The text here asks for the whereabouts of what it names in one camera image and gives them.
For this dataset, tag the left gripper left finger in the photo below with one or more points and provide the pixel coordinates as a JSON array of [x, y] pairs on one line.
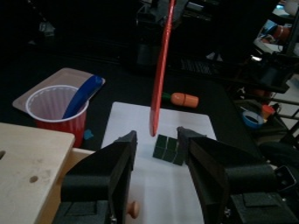
[[105, 175]]

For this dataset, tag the red toy knife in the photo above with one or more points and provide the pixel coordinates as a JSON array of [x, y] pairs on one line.
[[159, 87]]

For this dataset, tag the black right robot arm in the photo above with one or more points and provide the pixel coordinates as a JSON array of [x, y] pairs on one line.
[[147, 54]]

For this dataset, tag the black equipment case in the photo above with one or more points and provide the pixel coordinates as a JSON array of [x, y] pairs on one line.
[[273, 73]]

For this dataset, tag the small orange cup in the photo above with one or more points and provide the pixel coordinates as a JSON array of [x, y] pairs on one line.
[[268, 110]]

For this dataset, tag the small blue flat piece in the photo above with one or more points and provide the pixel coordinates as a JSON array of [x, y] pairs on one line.
[[89, 134]]

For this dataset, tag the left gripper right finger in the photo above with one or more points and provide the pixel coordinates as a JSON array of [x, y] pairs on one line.
[[230, 175]]

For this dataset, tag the orange toy carrot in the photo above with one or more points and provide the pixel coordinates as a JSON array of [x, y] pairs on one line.
[[185, 99]]

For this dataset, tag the blue tape roll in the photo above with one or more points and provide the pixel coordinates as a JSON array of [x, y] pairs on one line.
[[253, 120]]

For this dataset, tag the brown flat plate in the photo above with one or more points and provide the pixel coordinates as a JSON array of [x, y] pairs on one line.
[[58, 77]]

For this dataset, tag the white cutting board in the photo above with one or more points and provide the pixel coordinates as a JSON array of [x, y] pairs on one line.
[[129, 116]]

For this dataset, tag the wooden box with red front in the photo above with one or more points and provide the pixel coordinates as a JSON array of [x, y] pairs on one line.
[[27, 163]]

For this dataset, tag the red plastic cup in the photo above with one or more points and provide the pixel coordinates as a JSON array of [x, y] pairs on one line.
[[66, 128]]

